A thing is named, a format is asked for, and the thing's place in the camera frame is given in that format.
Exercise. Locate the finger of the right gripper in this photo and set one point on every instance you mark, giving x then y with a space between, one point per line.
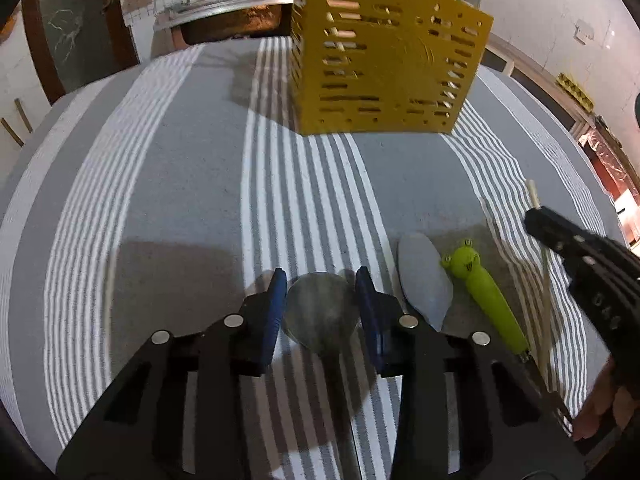
551 229

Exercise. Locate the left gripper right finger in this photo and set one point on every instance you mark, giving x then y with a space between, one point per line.
466 411

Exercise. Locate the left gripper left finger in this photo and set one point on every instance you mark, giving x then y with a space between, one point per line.
175 410

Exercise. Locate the wooden chopstick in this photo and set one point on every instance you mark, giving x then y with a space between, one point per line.
544 344

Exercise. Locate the metal spoon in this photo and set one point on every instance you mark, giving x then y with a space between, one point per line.
321 316

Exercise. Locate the person's right hand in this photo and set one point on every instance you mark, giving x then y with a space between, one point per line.
605 395

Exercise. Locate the yellow egg tray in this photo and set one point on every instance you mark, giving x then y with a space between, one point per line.
575 91

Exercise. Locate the grey striped tablecloth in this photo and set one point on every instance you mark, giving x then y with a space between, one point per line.
160 197

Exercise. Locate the yellow slotted utensil basket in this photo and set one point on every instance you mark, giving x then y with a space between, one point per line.
383 65

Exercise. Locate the steel sink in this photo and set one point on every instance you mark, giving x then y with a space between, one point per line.
219 20

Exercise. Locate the dark brown glass door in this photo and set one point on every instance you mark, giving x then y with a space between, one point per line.
75 42

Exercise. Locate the green frog handle utensil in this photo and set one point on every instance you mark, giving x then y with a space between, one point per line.
465 264

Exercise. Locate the white wall switch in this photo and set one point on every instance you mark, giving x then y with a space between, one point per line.
584 32

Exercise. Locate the wooden sticks against wall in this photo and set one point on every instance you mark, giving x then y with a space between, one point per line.
12 125

